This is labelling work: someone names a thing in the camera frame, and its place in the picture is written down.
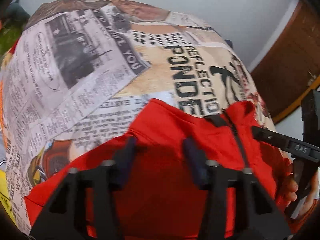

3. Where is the brown wooden door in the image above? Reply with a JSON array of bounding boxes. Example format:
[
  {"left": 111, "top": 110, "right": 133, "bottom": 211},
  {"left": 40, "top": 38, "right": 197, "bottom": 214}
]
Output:
[{"left": 251, "top": 0, "right": 319, "bottom": 124}]

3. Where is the green patterned cloth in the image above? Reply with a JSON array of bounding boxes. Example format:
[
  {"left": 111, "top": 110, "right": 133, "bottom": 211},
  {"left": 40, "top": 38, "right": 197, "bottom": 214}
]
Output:
[{"left": 0, "top": 19, "right": 24, "bottom": 56}]

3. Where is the yellow printed garment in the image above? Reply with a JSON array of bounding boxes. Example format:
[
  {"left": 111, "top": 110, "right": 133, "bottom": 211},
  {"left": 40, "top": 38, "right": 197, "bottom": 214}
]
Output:
[{"left": 0, "top": 170, "right": 17, "bottom": 225}]

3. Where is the person right hand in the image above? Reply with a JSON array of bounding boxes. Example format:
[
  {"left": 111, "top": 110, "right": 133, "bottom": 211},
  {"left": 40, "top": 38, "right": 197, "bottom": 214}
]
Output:
[{"left": 284, "top": 160, "right": 319, "bottom": 219}]

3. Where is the newspaper print bed sheet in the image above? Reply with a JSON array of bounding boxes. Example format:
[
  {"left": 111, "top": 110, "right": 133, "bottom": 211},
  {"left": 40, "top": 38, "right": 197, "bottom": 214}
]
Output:
[{"left": 1, "top": 0, "right": 274, "bottom": 233}]

